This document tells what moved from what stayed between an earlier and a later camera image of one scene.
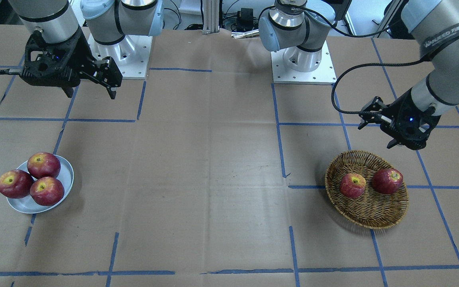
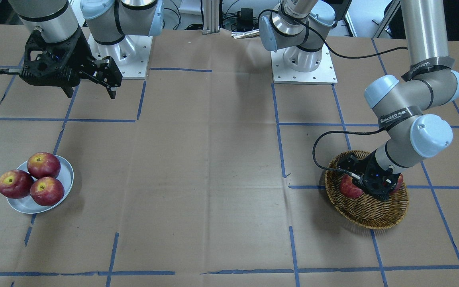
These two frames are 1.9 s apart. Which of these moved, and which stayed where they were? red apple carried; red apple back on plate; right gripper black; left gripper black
Moved: left gripper black
Stayed: right gripper black; red apple carried; red apple back on plate
